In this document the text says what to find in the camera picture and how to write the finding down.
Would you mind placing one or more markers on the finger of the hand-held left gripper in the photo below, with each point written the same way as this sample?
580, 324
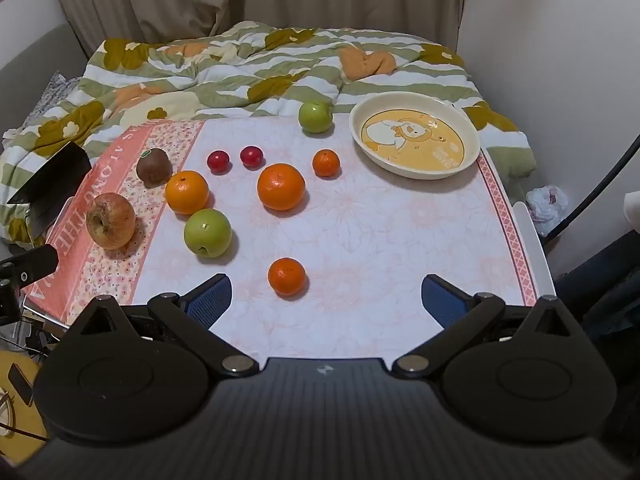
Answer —
32, 264

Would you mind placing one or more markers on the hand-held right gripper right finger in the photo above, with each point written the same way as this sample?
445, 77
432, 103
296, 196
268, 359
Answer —
442, 300

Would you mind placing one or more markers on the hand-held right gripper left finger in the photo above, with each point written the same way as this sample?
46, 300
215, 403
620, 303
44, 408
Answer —
210, 300

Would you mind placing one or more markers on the large green apple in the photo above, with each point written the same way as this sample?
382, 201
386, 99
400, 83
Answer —
207, 233

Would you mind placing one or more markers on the red yellow apple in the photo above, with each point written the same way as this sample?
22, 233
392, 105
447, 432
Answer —
111, 222

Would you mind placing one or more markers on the medium orange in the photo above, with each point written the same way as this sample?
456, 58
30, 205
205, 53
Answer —
187, 192

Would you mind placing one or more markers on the large orange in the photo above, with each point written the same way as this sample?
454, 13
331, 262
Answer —
281, 187

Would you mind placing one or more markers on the small red fruit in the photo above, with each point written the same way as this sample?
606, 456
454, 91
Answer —
251, 156
218, 161

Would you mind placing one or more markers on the brown kiwi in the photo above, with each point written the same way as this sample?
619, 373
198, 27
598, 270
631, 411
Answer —
154, 167

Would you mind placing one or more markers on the cream plate with duck print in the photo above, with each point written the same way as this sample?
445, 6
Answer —
415, 135

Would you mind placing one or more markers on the pink floral tablecloth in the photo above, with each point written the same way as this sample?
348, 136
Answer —
375, 240

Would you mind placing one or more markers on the black phone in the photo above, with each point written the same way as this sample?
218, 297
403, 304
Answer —
20, 384

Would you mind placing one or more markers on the white plastic bag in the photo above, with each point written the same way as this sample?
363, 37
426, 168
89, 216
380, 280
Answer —
547, 205

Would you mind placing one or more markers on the yellow wooden stool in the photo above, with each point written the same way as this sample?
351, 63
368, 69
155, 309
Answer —
27, 420

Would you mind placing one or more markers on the dark cloth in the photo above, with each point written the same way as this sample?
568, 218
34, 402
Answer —
605, 285

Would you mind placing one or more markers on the grey patterned bedsheet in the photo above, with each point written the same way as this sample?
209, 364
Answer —
52, 92

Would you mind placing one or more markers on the small tangerine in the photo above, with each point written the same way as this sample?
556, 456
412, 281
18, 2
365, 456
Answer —
326, 163

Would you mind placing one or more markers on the grey headboard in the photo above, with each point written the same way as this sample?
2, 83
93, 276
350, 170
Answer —
30, 60

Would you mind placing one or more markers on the small green apple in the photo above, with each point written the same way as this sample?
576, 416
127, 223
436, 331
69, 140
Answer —
315, 117

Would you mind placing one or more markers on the green striped flower blanket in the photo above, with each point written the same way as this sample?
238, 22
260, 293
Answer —
250, 75

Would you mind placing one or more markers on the white table frame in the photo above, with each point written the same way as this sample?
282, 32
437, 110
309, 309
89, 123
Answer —
532, 250

